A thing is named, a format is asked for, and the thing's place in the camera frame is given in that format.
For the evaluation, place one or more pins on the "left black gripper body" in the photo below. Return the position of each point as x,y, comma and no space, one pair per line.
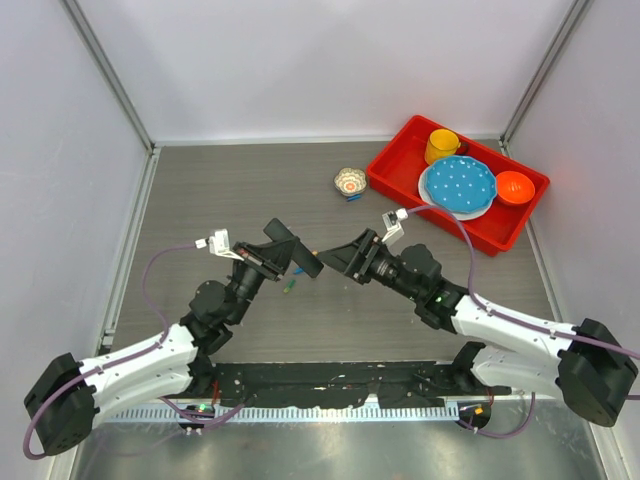
258,262

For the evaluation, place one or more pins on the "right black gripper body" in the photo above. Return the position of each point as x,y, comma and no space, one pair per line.
369,250

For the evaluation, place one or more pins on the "black remote control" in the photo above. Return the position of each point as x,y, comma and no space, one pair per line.
301,255

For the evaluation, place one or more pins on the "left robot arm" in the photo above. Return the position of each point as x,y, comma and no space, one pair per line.
72,397

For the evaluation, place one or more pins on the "green battery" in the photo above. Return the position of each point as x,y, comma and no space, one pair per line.
289,286

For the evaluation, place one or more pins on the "small patterned bowl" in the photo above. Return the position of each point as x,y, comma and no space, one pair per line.
350,181

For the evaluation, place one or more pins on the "red plastic tray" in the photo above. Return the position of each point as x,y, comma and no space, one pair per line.
398,170

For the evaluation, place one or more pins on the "blue dotted plate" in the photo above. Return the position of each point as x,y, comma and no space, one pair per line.
460,184

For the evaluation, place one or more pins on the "yellow mug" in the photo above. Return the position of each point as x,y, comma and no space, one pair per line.
443,143

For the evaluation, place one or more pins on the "orange bowl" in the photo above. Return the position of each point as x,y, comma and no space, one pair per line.
514,188

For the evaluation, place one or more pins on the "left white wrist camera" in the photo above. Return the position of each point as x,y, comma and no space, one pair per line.
217,244

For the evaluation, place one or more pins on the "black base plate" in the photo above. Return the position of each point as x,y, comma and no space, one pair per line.
343,385

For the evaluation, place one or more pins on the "white cable duct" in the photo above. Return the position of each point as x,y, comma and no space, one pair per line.
368,412

